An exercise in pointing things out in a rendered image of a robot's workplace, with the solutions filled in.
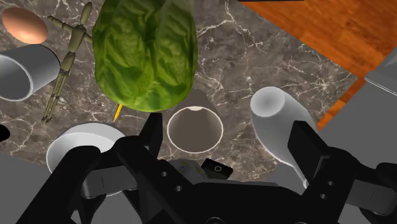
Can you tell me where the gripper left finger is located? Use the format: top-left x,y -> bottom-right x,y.
16,112 -> 199,224

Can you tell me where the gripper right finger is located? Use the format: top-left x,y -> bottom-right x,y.
287,120 -> 397,224

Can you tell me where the white vase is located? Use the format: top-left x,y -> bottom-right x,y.
249,86 -> 318,189

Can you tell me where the brown cup with white rim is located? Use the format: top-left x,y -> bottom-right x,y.
167,89 -> 224,155

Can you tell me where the yellow pencil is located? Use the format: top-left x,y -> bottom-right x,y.
113,104 -> 123,122

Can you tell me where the grey cabinet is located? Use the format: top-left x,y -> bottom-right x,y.
319,46 -> 397,174

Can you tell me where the white bowl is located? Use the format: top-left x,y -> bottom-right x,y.
45,122 -> 127,174

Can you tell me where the black smartphone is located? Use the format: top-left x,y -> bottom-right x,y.
200,158 -> 234,180

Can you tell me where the green lettuce head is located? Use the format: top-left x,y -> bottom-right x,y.
92,0 -> 199,113

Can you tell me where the wooden artist mannequin figure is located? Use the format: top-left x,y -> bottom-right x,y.
41,1 -> 94,123

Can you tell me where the grey cylindrical cup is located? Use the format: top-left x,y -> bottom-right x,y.
0,44 -> 62,102

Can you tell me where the brown egg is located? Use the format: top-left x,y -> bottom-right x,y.
1,7 -> 49,45

